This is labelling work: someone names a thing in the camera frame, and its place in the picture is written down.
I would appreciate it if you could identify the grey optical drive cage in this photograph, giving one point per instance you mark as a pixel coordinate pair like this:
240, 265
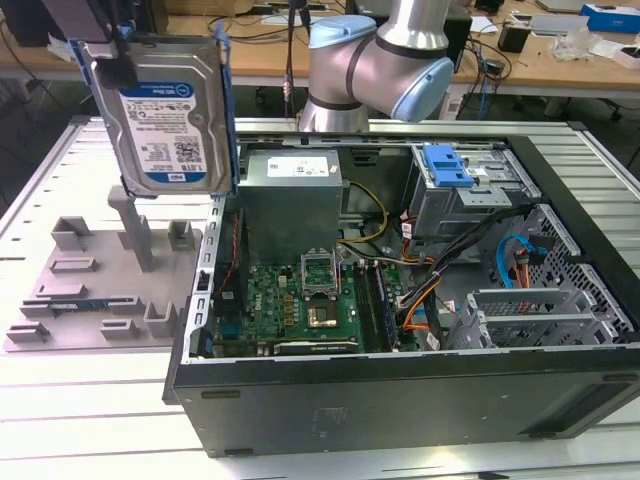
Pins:
450, 210

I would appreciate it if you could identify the silver flat device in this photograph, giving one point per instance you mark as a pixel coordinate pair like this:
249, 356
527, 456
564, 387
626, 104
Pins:
555, 24

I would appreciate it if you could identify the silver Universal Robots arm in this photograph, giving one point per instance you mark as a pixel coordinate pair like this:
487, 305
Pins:
350, 65

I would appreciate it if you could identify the blue plastic drive latch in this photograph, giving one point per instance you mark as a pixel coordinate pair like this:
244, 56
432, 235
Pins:
442, 162

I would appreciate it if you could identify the grey parts rack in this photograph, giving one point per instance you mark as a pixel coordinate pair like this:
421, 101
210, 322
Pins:
120, 280

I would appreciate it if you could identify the black case fan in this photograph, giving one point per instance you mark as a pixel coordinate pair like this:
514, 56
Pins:
232, 250

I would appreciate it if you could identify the small white box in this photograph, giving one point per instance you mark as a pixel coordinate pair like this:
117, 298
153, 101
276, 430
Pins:
627, 55

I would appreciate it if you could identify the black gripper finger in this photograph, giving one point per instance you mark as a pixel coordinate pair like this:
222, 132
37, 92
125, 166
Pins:
117, 75

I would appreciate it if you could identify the CPU socket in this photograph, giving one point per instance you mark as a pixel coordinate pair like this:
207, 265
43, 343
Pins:
322, 316

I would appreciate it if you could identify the blue cardboard box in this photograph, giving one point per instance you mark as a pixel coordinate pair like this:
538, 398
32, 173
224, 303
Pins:
610, 17

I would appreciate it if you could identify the black PC case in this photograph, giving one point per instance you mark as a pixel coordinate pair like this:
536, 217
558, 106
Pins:
400, 400

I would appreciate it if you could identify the RAM stick on rack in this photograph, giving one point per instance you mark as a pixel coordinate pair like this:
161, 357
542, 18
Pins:
80, 303

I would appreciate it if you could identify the large black box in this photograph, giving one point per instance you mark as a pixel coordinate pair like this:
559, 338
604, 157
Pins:
145, 20

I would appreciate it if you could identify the wooden desk with white legs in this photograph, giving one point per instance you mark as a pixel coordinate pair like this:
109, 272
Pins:
260, 55

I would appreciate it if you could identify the hard disk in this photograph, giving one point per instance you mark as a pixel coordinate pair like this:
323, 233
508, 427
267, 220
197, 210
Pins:
165, 125

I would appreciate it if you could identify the black graphics card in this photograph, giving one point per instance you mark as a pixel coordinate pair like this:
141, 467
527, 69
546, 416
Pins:
315, 347

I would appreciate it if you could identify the grey metal disk bay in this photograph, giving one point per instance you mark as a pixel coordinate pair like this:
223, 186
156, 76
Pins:
467, 325

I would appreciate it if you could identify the grey power supply unit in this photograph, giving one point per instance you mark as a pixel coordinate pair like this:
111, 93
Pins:
285, 210

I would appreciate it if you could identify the green motherboard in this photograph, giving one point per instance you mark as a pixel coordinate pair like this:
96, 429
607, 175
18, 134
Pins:
280, 300

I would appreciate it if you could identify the crumpled white plastic bag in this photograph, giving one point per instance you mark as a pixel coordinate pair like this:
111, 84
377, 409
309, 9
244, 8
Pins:
59, 47

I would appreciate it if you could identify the clear plastic wrapping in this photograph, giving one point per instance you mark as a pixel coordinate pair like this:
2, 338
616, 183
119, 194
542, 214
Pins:
575, 45

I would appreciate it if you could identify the wooden desk with clutter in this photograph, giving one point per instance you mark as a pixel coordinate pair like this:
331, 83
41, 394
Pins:
540, 70

